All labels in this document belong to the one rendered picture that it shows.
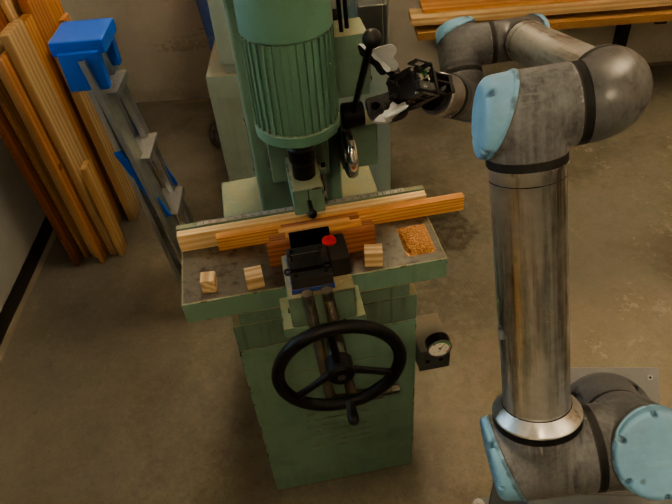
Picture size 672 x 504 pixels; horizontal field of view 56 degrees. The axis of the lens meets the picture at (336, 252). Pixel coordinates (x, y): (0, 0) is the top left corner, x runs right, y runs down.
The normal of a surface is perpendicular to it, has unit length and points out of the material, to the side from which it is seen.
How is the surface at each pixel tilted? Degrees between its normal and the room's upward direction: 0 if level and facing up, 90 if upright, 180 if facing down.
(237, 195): 0
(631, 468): 44
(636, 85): 55
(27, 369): 1
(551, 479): 70
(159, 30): 90
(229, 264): 0
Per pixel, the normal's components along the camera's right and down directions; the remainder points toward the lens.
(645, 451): 0.00, -0.05
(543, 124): 0.04, 0.44
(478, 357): -0.07, -0.73
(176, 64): 0.04, 0.68
